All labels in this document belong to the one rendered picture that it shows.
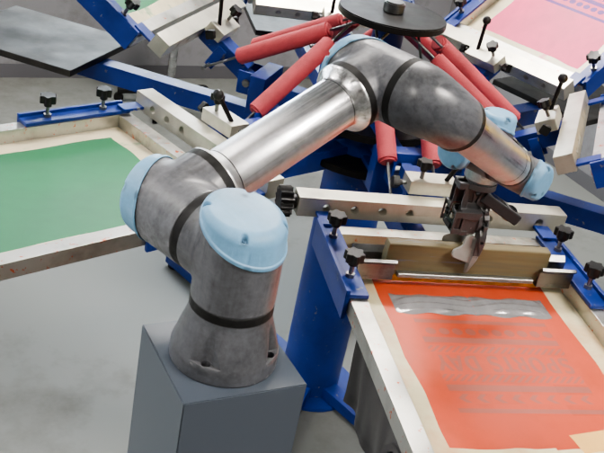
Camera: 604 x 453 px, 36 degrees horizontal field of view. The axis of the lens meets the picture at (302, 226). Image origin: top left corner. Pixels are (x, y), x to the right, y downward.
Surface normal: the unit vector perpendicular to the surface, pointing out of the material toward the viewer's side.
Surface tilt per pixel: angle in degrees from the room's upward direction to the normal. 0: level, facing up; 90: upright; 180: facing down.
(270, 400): 90
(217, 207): 7
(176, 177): 17
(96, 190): 0
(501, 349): 0
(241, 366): 72
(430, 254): 90
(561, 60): 32
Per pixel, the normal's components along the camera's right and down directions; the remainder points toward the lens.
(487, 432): 0.18, -0.86
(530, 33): -0.25, -0.63
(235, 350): 0.26, 0.22
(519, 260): 0.19, 0.50
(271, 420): 0.43, 0.50
